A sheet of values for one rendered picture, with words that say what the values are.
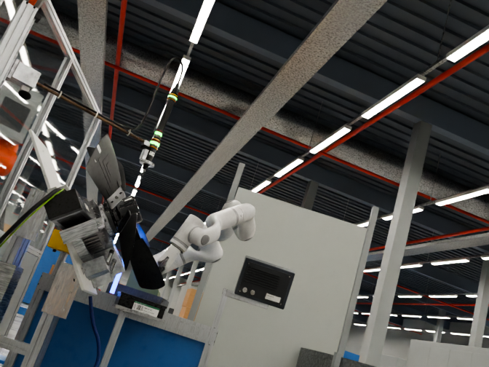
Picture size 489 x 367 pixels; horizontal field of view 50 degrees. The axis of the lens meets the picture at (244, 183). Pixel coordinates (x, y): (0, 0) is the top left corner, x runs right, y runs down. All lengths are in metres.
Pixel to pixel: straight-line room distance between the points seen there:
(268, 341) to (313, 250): 0.79
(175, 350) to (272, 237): 1.78
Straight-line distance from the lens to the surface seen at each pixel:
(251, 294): 2.63
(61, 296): 2.19
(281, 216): 4.24
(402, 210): 9.29
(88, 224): 1.99
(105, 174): 2.14
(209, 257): 3.01
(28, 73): 2.27
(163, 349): 2.67
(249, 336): 4.11
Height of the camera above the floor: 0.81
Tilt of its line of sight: 17 degrees up
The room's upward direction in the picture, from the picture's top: 18 degrees clockwise
